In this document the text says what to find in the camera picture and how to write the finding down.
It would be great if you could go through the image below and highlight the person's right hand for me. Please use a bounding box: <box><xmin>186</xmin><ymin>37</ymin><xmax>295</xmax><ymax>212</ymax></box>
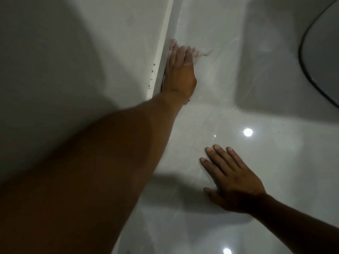
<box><xmin>199</xmin><ymin>144</ymin><xmax>267</xmax><ymax>214</ymax></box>

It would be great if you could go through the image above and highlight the person's left hand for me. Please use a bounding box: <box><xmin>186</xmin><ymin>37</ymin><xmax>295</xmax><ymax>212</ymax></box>
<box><xmin>162</xmin><ymin>39</ymin><xmax>201</xmax><ymax>104</ymax></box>

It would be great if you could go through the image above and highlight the person's left forearm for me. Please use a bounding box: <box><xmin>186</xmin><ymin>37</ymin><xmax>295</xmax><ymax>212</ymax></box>
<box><xmin>0</xmin><ymin>91</ymin><xmax>188</xmax><ymax>254</ymax></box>

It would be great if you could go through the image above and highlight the person's right forearm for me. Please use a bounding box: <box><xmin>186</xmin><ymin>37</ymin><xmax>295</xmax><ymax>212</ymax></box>
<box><xmin>249</xmin><ymin>193</ymin><xmax>339</xmax><ymax>254</ymax></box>

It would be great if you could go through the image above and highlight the white door panel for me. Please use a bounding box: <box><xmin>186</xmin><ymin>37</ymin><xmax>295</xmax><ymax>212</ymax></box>
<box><xmin>0</xmin><ymin>0</ymin><xmax>176</xmax><ymax>188</ymax></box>

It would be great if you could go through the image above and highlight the white fixture with dark rim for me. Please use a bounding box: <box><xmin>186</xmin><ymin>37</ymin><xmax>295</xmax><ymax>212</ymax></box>
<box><xmin>298</xmin><ymin>0</ymin><xmax>339</xmax><ymax>109</ymax></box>

